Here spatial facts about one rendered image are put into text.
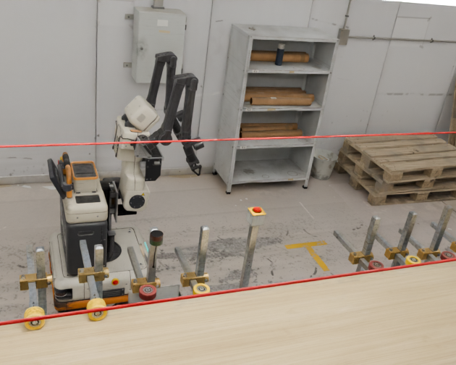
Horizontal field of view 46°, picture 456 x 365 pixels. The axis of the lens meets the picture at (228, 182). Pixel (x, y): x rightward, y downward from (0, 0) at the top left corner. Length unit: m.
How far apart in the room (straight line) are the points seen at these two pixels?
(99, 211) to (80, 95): 1.82
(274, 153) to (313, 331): 3.51
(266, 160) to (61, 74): 2.28
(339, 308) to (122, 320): 1.01
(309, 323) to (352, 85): 3.79
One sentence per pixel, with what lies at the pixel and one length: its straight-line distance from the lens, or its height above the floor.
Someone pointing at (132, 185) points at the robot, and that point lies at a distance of 3.49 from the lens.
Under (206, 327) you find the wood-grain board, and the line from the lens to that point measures 2.40.
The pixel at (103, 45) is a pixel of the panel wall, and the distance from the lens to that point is 4.86.
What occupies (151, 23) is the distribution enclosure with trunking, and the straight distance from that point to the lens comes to 4.64.
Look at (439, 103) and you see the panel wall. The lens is 6.77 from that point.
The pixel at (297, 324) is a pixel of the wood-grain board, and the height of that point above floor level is 0.90.
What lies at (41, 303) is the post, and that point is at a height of 0.83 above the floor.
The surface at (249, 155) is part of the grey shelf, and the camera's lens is 5.66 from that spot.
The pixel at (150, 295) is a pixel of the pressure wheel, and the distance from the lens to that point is 2.53.
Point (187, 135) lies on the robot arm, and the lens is 3.26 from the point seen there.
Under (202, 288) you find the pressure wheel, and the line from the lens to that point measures 2.58.
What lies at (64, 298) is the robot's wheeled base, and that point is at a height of 0.15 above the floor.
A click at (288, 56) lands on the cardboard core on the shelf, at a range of 5.18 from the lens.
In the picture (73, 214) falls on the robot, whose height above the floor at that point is 0.77.
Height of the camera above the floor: 2.54
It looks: 28 degrees down
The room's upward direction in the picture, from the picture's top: 8 degrees clockwise
